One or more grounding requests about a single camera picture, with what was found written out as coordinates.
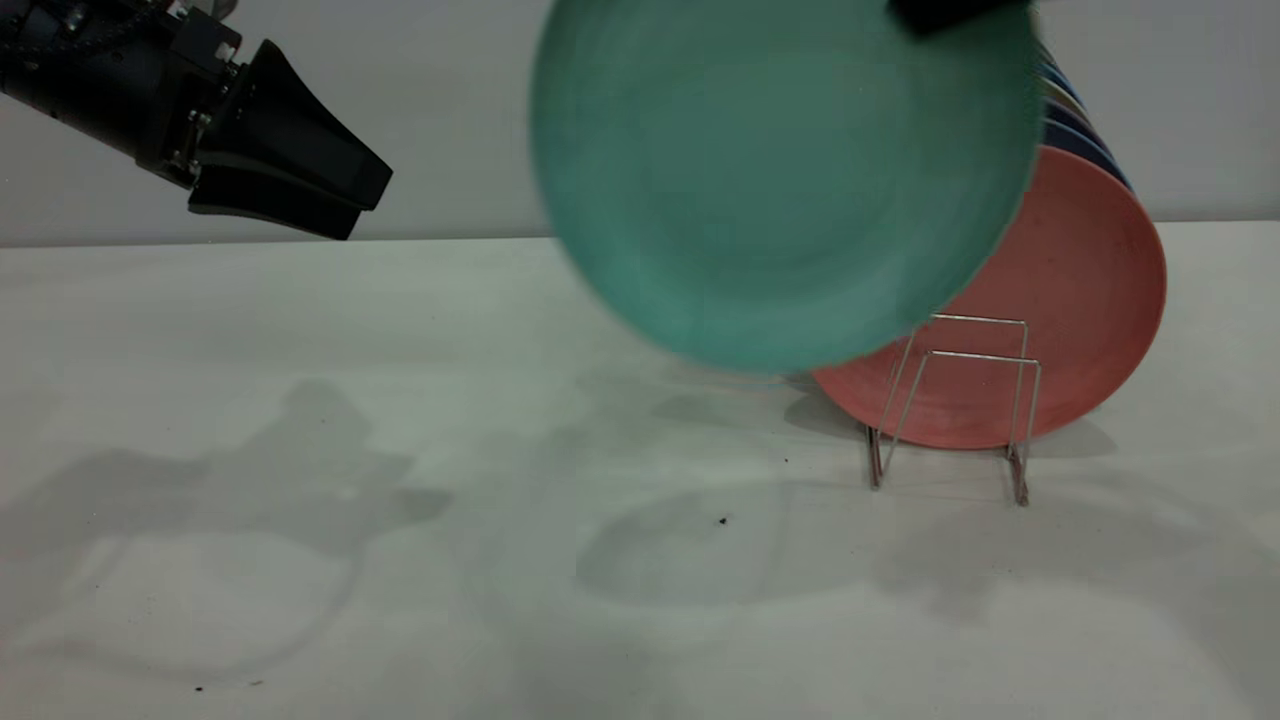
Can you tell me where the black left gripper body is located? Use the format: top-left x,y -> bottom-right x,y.
134,8 -> 247,191

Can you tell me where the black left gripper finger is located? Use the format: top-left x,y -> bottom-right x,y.
187,150 -> 364,242
222,39 -> 394,212

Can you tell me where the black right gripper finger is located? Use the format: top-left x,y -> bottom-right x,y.
887,0 -> 1034,40

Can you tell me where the green round plate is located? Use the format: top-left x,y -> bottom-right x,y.
529,0 -> 1044,376

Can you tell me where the beige round plate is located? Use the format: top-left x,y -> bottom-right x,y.
1040,78 -> 1089,117

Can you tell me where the dark purple round plate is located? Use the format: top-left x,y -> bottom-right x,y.
1042,100 -> 1107,141

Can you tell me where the navy blue round plate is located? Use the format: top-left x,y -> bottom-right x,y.
1040,118 -> 1135,193

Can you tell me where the pink round plate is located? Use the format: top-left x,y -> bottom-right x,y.
811,146 -> 1167,451

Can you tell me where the silver wire plate rack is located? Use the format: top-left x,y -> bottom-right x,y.
866,314 -> 1042,507

